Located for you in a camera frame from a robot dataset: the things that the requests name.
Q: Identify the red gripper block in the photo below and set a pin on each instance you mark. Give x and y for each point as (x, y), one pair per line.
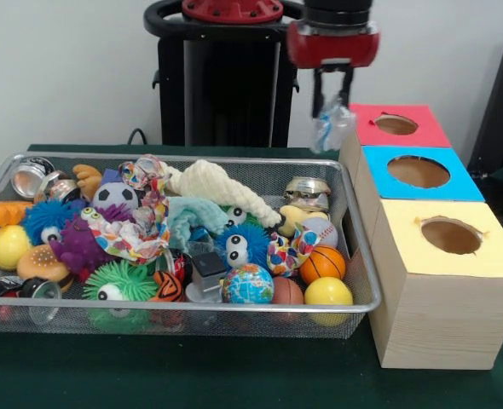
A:
(332, 44)

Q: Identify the shallow metal mesh bin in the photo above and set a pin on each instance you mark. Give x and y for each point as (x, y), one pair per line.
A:
(234, 324)

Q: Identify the wooden box with three holes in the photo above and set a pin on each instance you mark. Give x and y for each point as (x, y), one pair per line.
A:
(439, 324)

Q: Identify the white baseball toy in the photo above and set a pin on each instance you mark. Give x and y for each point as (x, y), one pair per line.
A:
(322, 230)

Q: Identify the cream knit cloth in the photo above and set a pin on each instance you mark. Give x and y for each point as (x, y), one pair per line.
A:
(217, 187)

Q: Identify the orange basketball toy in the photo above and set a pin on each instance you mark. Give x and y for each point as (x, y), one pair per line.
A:
(322, 264)

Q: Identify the blue spiky toy with eyes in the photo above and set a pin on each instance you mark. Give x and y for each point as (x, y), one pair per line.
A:
(238, 247)

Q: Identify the yellow ball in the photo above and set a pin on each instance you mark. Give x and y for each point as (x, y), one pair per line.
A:
(328, 294)

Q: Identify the globe print ball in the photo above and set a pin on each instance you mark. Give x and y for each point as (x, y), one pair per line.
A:
(247, 283)

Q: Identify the black and white soccer ball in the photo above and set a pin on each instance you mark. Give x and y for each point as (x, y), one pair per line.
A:
(115, 196)

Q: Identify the green spiky toy with eye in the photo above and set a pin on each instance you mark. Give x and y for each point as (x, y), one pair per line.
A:
(119, 283)

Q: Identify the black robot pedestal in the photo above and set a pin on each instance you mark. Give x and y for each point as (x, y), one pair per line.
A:
(234, 85)

